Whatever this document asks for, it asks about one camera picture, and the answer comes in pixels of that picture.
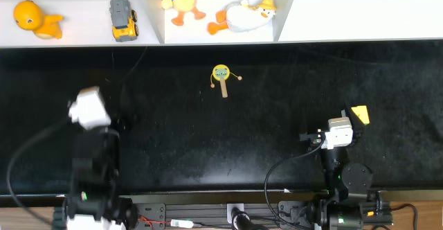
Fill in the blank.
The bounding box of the grey and yellow toy truck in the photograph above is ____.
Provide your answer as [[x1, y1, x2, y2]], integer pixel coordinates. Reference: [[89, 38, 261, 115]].
[[109, 0, 141, 43]]

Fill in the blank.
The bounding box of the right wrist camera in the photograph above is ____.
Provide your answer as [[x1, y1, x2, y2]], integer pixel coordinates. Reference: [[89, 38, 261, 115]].
[[321, 116, 355, 150]]

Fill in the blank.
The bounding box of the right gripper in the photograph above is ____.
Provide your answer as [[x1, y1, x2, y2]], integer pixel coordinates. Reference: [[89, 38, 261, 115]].
[[299, 101, 365, 145]]

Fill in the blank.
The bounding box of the black cable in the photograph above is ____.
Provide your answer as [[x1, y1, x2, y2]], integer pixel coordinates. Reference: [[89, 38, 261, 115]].
[[264, 138, 327, 230], [6, 118, 72, 226]]

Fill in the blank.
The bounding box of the white shelf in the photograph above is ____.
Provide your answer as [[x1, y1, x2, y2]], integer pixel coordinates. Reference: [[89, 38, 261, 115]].
[[0, 0, 443, 48]]

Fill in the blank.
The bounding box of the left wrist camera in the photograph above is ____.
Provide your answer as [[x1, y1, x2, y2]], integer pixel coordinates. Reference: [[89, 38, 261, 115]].
[[67, 85, 112, 131]]

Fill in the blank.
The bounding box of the white plush duck yellow hat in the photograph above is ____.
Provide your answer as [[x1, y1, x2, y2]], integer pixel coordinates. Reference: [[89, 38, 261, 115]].
[[207, 0, 278, 35]]

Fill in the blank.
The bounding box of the yellow rubber duck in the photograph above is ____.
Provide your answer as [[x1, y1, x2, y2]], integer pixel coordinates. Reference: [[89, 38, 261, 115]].
[[12, 0, 65, 40]]

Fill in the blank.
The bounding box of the yellow rattle drum toy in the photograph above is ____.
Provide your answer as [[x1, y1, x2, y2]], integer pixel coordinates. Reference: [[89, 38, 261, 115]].
[[209, 64, 243, 99]]

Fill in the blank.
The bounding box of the mounting rail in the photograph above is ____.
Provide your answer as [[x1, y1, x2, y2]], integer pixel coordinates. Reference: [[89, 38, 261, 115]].
[[51, 201, 395, 230]]

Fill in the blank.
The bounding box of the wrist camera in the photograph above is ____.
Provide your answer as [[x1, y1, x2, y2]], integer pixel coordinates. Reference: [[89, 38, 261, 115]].
[[321, 116, 355, 150], [67, 85, 112, 131]]

